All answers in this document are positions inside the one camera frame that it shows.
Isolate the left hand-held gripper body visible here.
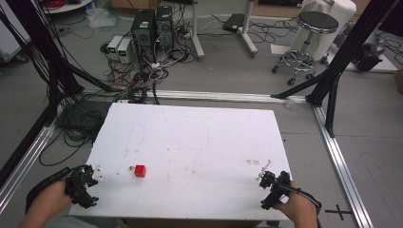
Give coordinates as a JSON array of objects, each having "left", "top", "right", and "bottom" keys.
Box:
[{"left": 65, "top": 164, "right": 100, "bottom": 210}]

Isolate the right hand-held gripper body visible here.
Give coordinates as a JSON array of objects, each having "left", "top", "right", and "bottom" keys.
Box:
[{"left": 259, "top": 170, "right": 293, "bottom": 211}]

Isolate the person's left hand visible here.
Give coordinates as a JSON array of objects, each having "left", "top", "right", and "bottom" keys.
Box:
[{"left": 37, "top": 180, "right": 73, "bottom": 213}]

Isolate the red cube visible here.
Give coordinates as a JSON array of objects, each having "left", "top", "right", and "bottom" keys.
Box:
[{"left": 134, "top": 163, "right": 147, "bottom": 179}]

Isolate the white power supply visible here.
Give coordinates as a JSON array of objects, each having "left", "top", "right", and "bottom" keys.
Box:
[
  {"left": 106, "top": 34, "right": 124, "bottom": 61},
  {"left": 116, "top": 37, "right": 134, "bottom": 65}
]

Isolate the white stand leg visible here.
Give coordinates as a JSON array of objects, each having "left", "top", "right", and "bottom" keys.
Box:
[
  {"left": 239, "top": 0, "right": 259, "bottom": 59},
  {"left": 189, "top": 0, "right": 205, "bottom": 62}
]

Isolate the large black computer tower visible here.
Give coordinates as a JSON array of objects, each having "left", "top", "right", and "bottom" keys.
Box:
[{"left": 130, "top": 9, "right": 157, "bottom": 64}]

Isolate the flat black box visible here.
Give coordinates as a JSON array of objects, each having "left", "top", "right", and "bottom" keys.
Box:
[{"left": 221, "top": 12, "right": 246, "bottom": 34}]

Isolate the black device on board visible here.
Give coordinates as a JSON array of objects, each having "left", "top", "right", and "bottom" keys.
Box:
[{"left": 351, "top": 41, "right": 386, "bottom": 74}]

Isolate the clear plastic bag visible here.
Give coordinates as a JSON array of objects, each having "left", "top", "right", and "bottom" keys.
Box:
[{"left": 85, "top": 7, "right": 123, "bottom": 30}]

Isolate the black round stool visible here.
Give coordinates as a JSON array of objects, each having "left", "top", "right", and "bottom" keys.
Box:
[{"left": 271, "top": 10, "right": 340, "bottom": 86}]

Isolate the slim black computer tower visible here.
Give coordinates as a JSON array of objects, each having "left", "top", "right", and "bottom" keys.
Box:
[{"left": 154, "top": 5, "right": 175, "bottom": 51}]

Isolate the grey case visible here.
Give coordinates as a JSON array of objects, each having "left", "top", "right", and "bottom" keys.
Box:
[{"left": 0, "top": 0, "right": 32, "bottom": 64}]

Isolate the white round table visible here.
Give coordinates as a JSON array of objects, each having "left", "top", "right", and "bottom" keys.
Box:
[{"left": 40, "top": 0, "right": 95, "bottom": 15}]

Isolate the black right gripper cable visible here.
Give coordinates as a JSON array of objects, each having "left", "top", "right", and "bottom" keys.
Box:
[{"left": 284, "top": 184, "right": 323, "bottom": 217}]

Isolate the black cable bundle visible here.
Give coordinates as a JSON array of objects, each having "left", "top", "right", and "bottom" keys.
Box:
[{"left": 38, "top": 100, "right": 107, "bottom": 168}]

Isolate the long aluminium rail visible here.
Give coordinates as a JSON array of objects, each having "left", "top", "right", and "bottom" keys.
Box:
[{"left": 80, "top": 88, "right": 309, "bottom": 105}]

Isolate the tangle of cables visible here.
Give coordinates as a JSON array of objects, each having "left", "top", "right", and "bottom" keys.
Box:
[{"left": 99, "top": 18, "right": 199, "bottom": 105}]

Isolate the black frame post with cables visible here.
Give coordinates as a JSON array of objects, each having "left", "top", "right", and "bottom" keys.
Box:
[{"left": 0, "top": 0, "right": 123, "bottom": 127}]

